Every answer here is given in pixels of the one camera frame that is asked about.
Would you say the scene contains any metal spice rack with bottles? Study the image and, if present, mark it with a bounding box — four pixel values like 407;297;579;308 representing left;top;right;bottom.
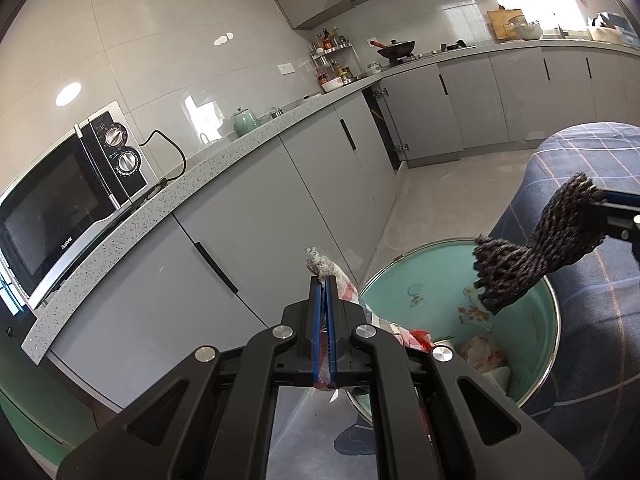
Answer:
310;25;358;86

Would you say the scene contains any teal enamel basin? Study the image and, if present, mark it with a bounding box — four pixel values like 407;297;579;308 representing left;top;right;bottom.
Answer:
345;237;560;418

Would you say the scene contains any blue plaid cloth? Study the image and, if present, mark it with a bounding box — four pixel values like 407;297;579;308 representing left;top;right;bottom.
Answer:
487;121;640;480

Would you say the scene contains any white red plastic bag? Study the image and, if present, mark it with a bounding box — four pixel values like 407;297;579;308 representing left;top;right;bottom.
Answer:
457;332;508;373

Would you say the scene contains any dark knitted cloth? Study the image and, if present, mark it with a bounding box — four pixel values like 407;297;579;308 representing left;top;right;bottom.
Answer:
472;172;608;317

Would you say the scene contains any person's blue shoe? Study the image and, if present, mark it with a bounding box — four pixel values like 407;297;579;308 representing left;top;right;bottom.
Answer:
333;422;373;458

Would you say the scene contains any wooden cutting board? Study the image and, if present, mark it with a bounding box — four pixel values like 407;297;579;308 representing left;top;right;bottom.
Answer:
486;9;526;41

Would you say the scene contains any silver black microwave oven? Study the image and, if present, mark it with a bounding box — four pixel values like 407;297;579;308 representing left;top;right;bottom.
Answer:
0;101;151;311

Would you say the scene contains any green ceramic jar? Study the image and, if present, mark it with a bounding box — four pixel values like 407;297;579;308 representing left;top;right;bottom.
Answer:
232;106;263;137

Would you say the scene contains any black wok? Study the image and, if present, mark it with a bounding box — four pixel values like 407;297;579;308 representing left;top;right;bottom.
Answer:
369;37;417;60

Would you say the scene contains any window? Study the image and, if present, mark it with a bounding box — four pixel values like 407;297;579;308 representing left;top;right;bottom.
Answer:
0;260;23;321

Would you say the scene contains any black power cable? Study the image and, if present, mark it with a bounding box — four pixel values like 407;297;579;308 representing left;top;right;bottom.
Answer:
130;130;187;203

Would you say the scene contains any white paper cup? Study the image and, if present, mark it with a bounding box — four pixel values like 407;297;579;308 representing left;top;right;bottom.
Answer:
482;366;512;396

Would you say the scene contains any white storage container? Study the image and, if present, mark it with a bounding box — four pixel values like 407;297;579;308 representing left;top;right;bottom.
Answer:
590;25;626;43

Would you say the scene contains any plastic wrapper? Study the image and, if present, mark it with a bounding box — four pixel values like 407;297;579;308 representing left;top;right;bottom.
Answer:
305;246;433;401

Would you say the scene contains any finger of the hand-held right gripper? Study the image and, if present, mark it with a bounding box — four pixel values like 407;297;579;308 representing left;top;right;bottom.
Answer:
589;201;640;262
597;189;640;205

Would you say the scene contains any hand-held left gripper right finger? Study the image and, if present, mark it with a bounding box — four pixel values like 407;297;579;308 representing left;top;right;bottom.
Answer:
327;280;586;480

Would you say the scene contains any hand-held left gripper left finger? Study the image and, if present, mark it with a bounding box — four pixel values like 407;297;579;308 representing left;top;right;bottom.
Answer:
57;275;328;480

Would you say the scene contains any large white bowl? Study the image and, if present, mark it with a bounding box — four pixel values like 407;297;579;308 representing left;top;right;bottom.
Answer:
507;15;543;41

